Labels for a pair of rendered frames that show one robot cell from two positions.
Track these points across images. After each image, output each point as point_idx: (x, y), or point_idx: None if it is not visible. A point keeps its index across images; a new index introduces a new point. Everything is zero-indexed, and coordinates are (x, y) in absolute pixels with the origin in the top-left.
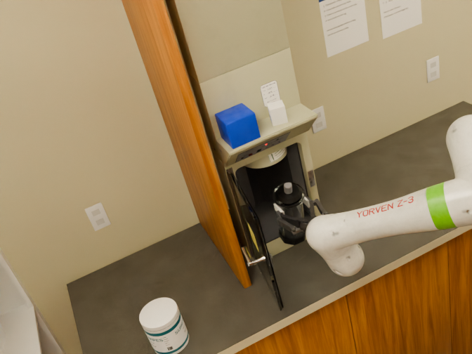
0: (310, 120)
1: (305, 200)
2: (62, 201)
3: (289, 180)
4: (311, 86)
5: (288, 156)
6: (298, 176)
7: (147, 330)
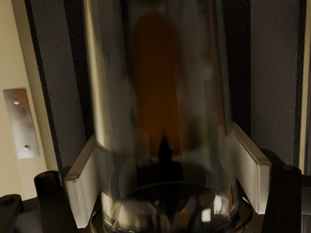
0: None
1: (91, 201)
2: None
3: (80, 43)
4: (5, 131)
5: (82, 126)
6: (63, 90)
7: None
